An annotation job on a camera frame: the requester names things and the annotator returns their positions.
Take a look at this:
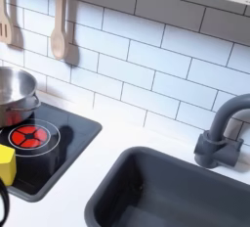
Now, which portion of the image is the thin black cable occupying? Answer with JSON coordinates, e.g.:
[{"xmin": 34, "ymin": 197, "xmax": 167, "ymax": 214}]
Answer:
[{"xmin": 0, "ymin": 179, "xmax": 11, "ymax": 227}]

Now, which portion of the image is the wooden spoon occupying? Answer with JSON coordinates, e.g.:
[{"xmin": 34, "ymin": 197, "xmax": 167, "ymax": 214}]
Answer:
[{"xmin": 50, "ymin": 0, "xmax": 69, "ymax": 61}]

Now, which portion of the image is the black stove top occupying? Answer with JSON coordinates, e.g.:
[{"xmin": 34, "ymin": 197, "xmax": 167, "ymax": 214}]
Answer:
[{"xmin": 0, "ymin": 102, "xmax": 104, "ymax": 204}]

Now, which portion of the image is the grey tap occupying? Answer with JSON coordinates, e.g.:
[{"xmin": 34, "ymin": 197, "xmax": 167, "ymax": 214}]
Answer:
[{"xmin": 193, "ymin": 93, "xmax": 250, "ymax": 169}]

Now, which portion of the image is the grey sink basin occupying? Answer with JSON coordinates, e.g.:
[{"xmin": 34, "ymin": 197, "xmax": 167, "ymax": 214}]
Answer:
[{"xmin": 84, "ymin": 146, "xmax": 250, "ymax": 227}]

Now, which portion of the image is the wooden slotted spatula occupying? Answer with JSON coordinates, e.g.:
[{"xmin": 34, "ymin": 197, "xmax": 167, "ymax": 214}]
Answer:
[{"xmin": 0, "ymin": 0, "xmax": 15, "ymax": 45}]

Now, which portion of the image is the yellow toy block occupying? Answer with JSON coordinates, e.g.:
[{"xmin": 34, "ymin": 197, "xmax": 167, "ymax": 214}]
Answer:
[{"xmin": 0, "ymin": 144, "xmax": 18, "ymax": 187}]

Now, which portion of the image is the steel pot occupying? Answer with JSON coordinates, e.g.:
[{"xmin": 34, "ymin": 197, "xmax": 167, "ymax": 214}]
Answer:
[{"xmin": 0, "ymin": 66, "xmax": 42, "ymax": 128}]

